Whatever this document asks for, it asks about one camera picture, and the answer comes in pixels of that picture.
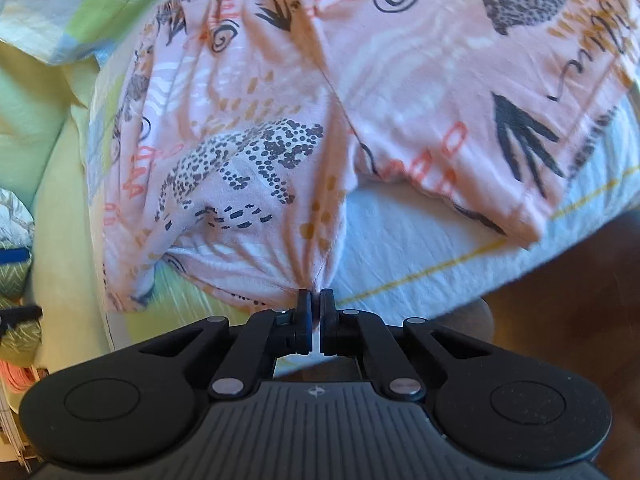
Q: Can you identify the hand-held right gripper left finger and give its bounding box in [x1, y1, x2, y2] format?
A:
[136, 288, 315, 402]

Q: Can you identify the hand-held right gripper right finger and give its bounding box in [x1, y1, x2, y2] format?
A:
[320, 288, 502, 402]

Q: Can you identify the pink animal print garment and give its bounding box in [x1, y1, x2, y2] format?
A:
[89, 0, 640, 311]

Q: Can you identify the green patterned cushion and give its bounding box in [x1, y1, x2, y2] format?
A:
[0, 260, 45, 362]

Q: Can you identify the grey leaf pattern cushion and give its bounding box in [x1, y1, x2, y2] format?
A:
[0, 189, 36, 252]

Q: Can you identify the orange striped cloth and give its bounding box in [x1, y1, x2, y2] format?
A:
[0, 360, 49, 397]

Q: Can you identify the light green sofa cover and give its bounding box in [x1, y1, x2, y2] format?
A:
[0, 42, 117, 378]

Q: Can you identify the checkered blue green bed sheet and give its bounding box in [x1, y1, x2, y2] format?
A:
[0, 0, 640, 378]

